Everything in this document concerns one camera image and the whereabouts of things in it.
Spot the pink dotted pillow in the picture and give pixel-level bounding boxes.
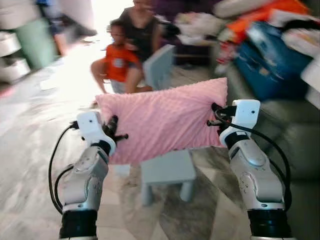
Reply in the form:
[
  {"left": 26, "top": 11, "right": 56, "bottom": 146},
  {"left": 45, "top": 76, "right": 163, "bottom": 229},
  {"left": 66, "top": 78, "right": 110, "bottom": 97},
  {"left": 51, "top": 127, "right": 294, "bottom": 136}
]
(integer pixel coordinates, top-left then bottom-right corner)
[{"left": 95, "top": 77, "right": 229, "bottom": 166}]

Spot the dark green leather sofa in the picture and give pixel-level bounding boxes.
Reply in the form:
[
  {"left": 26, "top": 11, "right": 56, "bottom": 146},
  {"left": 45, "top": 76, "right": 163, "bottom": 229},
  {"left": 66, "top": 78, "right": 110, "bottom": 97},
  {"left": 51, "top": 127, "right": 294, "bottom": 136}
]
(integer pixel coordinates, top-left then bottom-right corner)
[{"left": 215, "top": 0, "right": 320, "bottom": 240}]

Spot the purple sofa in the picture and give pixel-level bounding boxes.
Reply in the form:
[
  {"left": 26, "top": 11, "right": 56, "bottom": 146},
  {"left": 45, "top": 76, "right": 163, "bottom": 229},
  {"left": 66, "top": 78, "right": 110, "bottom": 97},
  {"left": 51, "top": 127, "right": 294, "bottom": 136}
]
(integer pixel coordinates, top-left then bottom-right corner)
[{"left": 152, "top": 0, "right": 223, "bottom": 68}]

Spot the light blue kids chair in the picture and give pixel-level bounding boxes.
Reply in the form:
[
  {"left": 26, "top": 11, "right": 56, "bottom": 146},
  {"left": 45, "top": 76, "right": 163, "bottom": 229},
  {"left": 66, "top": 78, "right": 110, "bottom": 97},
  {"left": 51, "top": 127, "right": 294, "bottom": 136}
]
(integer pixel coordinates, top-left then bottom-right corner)
[
  {"left": 142, "top": 44, "right": 177, "bottom": 92},
  {"left": 140, "top": 149, "right": 197, "bottom": 207}
]

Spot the child in orange shirt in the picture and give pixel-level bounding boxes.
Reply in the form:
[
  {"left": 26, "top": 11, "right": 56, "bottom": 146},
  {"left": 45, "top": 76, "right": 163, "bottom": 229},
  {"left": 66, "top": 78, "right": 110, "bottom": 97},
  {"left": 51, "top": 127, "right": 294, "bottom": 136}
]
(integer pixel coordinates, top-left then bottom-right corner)
[{"left": 102, "top": 19, "right": 143, "bottom": 95}]

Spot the blue hard suitcase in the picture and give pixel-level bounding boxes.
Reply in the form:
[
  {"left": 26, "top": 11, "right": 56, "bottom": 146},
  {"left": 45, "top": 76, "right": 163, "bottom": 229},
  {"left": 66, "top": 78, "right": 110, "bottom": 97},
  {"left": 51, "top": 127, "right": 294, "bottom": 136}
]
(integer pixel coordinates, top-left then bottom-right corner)
[{"left": 234, "top": 21, "right": 313, "bottom": 101}]

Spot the pile of pale clothes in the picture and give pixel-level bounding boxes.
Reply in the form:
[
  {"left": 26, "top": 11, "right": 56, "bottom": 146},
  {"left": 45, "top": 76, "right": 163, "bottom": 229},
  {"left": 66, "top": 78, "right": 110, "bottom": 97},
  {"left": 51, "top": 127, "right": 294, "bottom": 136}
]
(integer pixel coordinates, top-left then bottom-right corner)
[{"left": 175, "top": 12, "right": 226, "bottom": 46}]

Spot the woman in grey top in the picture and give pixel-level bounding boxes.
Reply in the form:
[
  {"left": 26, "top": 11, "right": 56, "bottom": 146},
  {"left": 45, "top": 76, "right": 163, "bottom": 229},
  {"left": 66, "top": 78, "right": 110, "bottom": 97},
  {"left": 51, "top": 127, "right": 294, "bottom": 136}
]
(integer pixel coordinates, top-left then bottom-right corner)
[{"left": 90, "top": 0, "right": 163, "bottom": 95}]

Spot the long white cushion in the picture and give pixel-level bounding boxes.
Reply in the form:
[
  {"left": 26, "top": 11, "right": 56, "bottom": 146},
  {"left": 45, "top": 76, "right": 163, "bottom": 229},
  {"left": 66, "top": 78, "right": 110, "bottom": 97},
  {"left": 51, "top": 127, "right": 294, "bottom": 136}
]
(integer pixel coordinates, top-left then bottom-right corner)
[{"left": 212, "top": 0, "right": 273, "bottom": 18}]

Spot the orange garment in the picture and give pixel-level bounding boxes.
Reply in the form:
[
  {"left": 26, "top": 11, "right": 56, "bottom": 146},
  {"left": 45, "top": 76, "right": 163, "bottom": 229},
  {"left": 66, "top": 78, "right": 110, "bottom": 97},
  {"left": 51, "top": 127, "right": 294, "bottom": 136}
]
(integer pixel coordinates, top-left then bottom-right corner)
[{"left": 227, "top": 0, "right": 311, "bottom": 41}]

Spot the white patterned garment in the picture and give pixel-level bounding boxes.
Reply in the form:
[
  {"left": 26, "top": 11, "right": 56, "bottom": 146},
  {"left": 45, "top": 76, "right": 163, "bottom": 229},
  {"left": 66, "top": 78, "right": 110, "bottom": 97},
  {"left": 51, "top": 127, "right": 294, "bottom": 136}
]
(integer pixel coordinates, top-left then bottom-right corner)
[{"left": 282, "top": 27, "right": 320, "bottom": 58}]

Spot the pale green cabinet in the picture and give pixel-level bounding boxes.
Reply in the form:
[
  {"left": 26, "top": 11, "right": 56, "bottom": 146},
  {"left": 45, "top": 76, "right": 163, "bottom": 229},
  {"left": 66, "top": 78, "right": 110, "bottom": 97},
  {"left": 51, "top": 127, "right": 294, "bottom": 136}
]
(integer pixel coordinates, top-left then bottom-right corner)
[{"left": 15, "top": 17, "right": 58, "bottom": 71}]

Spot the white plastic drawer unit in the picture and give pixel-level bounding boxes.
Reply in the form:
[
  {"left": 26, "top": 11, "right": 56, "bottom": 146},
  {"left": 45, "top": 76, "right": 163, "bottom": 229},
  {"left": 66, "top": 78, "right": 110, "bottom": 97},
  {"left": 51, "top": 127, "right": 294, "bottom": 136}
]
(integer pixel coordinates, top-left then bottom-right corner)
[{"left": 0, "top": 0, "right": 38, "bottom": 85}]

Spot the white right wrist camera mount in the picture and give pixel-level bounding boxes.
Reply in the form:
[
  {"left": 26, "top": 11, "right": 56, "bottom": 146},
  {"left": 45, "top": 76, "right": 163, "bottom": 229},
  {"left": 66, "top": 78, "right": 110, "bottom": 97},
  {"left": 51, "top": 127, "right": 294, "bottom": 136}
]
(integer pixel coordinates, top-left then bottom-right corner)
[{"left": 219, "top": 99, "right": 261, "bottom": 147}]

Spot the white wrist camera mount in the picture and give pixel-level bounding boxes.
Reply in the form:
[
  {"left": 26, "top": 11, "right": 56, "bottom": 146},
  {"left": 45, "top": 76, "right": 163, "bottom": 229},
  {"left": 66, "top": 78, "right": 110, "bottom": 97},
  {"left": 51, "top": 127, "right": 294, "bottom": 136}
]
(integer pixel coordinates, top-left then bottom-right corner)
[
  {"left": 219, "top": 99, "right": 261, "bottom": 147},
  {"left": 76, "top": 111, "right": 108, "bottom": 146}
]

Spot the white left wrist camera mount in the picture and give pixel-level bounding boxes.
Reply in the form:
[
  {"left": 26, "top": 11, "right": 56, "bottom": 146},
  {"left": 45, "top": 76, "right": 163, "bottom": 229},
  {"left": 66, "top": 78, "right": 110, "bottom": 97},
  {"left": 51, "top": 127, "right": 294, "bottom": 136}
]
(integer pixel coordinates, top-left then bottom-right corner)
[{"left": 76, "top": 111, "right": 108, "bottom": 146}]

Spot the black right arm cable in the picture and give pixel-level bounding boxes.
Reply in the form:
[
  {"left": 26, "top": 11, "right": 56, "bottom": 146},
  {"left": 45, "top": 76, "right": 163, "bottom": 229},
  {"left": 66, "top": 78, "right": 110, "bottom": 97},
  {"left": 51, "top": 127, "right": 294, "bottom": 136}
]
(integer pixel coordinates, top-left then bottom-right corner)
[{"left": 235, "top": 122, "right": 293, "bottom": 211}]

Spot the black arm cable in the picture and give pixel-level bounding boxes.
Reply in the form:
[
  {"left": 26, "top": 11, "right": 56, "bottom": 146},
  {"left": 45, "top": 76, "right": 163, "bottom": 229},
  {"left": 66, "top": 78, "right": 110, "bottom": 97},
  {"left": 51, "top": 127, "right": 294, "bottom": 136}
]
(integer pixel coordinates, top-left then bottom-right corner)
[
  {"left": 48, "top": 125, "right": 77, "bottom": 213},
  {"left": 235, "top": 122, "right": 293, "bottom": 211}
]

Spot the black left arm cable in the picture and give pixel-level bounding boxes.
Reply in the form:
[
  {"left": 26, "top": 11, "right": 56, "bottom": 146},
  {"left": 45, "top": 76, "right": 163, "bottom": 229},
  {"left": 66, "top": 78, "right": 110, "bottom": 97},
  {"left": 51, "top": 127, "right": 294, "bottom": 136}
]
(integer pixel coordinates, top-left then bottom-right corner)
[{"left": 48, "top": 125, "right": 77, "bottom": 213}]

